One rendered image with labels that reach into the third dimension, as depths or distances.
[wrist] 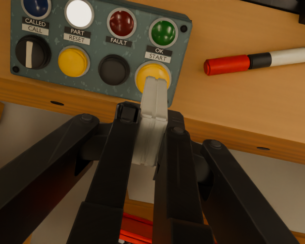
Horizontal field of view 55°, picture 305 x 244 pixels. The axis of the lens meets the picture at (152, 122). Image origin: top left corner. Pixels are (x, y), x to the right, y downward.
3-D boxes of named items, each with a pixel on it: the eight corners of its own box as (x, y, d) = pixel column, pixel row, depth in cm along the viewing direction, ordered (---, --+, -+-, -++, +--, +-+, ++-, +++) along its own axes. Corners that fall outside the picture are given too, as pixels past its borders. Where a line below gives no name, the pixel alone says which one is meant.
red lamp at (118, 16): (132, 40, 25) (132, 32, 23) (106, 34, 25) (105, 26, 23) (136, 20, 25) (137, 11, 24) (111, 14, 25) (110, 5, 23)
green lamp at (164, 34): (173, 49, 25) (175, 42, 24) (147, 43, 25) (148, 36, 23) (176, 29, 25) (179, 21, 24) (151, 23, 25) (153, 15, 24)
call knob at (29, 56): (48, 69, 26) (43, 73, 25) (19, 63, 26) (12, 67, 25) (50, 40, 25) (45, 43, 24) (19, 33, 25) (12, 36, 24)
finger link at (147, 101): (142, 166, 16) (128, 163, 16) (148, 114, 22) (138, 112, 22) (153, 117, 15) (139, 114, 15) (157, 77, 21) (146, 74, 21)
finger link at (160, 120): (153, 117, 15) (168, 120, 15) (157, 77, 21) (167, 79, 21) (142, 166, 16) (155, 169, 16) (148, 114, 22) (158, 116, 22)
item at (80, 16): (91, 31, 24) (89, 22, 23) (65, 24, 24) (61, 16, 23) (96, 10, 25) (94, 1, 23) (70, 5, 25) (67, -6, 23)
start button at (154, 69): (165, 97, 27) (165, 101, 26) (133, 90, 27) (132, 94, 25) (173, 66, 25) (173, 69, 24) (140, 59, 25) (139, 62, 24)
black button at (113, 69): (125, 85, 26) (123, 89, 25) (99, 79, 26) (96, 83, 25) (129, 59, 25) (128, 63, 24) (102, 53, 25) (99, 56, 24)
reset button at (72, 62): (86, 77, 26) (83, 81, 25) (59, 71, 26) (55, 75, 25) (89, 50, 25) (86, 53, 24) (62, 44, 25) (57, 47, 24)
